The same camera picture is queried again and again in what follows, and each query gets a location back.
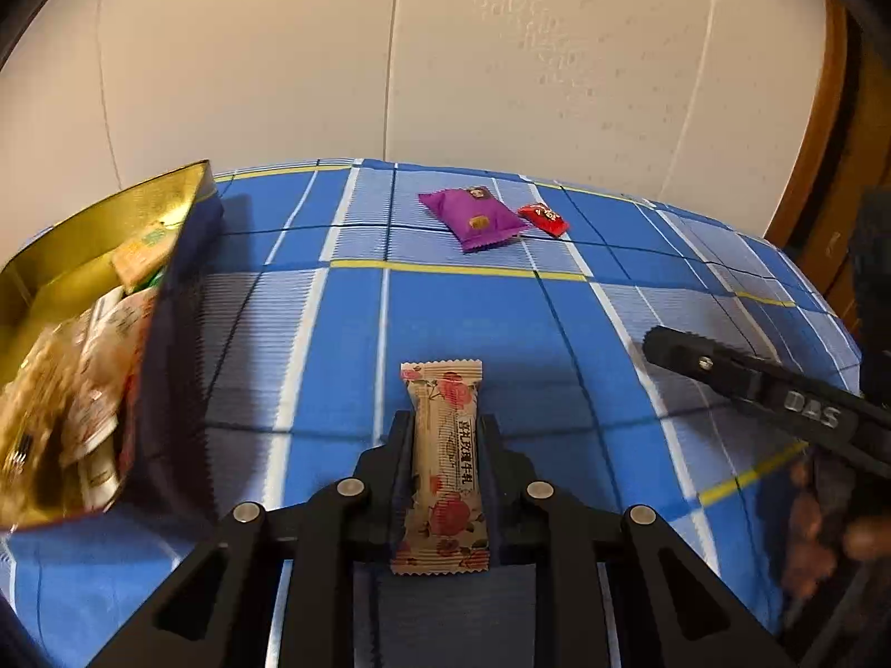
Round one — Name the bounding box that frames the floral nougat candy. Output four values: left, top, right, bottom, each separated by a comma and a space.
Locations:
391, 359, 489, 576

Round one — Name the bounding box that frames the small red candy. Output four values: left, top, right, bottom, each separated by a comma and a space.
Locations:
516, 202, 569, 238

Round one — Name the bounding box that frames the rice cracker packet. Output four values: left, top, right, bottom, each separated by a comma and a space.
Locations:
2, 320, 83, 531

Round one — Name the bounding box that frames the purple snack packet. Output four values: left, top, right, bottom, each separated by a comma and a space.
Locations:
418, 185, 528, 252

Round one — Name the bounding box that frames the green cracker packet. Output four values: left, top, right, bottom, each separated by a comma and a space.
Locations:
110, 222, 178, 293

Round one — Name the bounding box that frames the white brown snack pouch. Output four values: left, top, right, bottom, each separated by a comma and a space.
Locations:
59, 287, 159, 513

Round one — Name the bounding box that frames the person right hand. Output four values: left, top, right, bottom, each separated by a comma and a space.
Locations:
781, 459, 889, 600

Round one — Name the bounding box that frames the wooden door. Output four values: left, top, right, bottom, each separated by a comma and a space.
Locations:
766, 0, 889, 340

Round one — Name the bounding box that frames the blue plaid tablecloth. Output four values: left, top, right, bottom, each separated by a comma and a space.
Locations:
2, 159, 861, 666

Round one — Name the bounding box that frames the gold tin box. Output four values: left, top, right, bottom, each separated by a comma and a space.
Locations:
2, 160, 223, 534

